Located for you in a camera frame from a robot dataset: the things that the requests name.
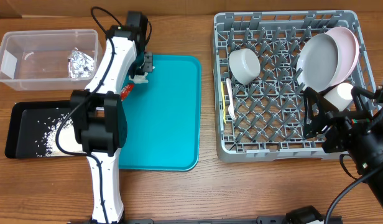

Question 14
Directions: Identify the grey bowl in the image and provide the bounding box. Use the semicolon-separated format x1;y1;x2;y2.
229;49;261;85

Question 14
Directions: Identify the white tissue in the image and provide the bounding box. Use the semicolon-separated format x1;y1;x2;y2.
129;73;149;85

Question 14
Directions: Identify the grey plate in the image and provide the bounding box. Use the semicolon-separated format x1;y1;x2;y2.
296;34;339;92

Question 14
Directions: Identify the pink plate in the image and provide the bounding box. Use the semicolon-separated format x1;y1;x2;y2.
326;27;359;86

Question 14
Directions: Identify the black plastic tray bin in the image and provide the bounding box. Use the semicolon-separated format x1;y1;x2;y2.
5;101;71;159

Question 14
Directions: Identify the red sauce packet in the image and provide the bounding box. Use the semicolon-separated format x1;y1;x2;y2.
120;83;135;101

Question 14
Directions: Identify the teal serving tray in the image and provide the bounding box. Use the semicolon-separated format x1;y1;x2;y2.
119;55;201;171

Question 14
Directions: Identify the white cup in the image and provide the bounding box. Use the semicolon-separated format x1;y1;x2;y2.
324;83;353;111

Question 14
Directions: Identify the white plastic fork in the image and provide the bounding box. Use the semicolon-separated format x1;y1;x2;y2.
226;78;236;121

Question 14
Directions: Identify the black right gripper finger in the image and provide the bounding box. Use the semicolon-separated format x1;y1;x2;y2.
351;86;376;114
303;87;330;139

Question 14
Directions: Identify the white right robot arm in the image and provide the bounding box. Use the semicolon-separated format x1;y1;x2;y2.
303;85;383;223

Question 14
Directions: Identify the yellow plastic spoon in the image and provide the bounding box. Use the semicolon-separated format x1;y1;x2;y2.
221;82;227;124

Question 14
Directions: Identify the silver foil wrapper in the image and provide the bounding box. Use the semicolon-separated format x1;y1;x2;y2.
68;47;94;78

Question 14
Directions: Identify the grey dishwasher rack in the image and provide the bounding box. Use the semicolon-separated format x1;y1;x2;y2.
213;10;376;162

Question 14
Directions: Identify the clear plastic bin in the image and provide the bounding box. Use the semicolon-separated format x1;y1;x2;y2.
0;29;102;91

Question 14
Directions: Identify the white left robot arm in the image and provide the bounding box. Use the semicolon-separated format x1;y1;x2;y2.
62;11;154;223

